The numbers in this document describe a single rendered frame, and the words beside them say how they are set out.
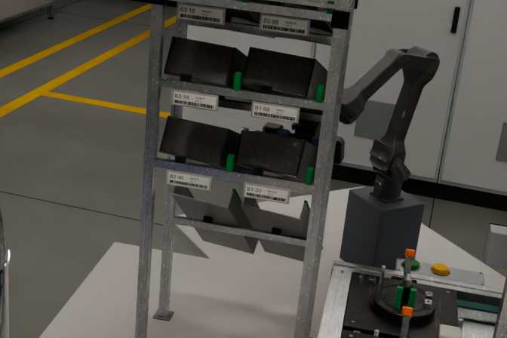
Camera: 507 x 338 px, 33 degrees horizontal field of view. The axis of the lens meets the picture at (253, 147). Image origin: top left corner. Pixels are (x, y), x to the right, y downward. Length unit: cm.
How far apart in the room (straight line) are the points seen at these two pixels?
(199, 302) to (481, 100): 304
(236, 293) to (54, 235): 222
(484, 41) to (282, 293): 287
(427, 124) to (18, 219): 227
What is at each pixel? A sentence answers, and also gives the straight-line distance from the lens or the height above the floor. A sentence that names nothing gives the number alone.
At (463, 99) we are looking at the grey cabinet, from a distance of 481.
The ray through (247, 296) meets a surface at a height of 86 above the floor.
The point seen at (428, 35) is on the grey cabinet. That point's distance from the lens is 473.
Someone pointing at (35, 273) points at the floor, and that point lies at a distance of 388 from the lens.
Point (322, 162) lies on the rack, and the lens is 155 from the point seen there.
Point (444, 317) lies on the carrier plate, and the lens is 191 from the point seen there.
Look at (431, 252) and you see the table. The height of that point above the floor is 86.
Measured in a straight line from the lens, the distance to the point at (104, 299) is 203.
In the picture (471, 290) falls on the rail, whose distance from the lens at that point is 206.
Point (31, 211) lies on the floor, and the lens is 443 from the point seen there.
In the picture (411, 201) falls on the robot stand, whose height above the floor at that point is 106.
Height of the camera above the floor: 192
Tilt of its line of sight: 21 degrees down
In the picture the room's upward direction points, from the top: 6 degrees clockwise
